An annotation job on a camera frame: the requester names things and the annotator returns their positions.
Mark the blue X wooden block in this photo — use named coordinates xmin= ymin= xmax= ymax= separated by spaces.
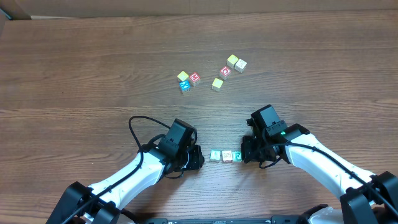
xmin=179 ymin=80 xmax=191 ymax=94

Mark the yellow wooden block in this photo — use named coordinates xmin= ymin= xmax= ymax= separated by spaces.
xmin=211 ymin=78 xmax=224 ymax=91
xmin=177 ymin=71 xmax=189 ymax=82
xmin=226 ymin=54 xmax=239 ymax=68

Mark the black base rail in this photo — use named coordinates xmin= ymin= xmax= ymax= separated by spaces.
xmin=121 ymin=211 xmax=307 ymax=224

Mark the plain wooden block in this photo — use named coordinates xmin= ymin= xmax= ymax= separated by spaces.
xmin=234 ymin=58 xmax=247 ymax=73

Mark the red C wooden block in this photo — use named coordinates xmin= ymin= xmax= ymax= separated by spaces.
xmin=220 ymin=66 xmax=232 ymax=80

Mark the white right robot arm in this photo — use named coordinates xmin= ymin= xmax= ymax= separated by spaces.
xmin=241 ymin=105 xmax=397 ymax=224

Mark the green F wooden block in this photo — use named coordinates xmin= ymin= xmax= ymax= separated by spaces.
xmin=232 ymin=151 xmax=242 ymax=162

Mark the yellow wooden block middle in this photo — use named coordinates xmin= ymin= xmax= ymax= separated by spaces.
xmin=211 ymin=78 xmax=224 ymax=91

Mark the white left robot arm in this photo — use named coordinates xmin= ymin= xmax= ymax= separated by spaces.
xmin=47 ymin=119 xmax=204 ymax=223

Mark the white red patterned wooden block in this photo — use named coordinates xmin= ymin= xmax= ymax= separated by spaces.
xmin=221 ymin=151 xmax=233 ymax=162

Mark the green V wooden block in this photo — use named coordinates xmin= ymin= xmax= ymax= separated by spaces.
xmin=210 ymin=150 xmax=221 ymax=162

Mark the red M wooden block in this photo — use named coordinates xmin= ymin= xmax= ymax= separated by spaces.
xmin=189 ymin=72 xmax=201 ymax=86

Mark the yellow wooden block left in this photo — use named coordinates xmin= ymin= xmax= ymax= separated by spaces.
xmin=177 ymin=71 xmax=189 ymax=82

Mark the yellow wooden block top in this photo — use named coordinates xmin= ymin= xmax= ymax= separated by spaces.
xmin=226 ymin=54 xmax=239 ymax=68

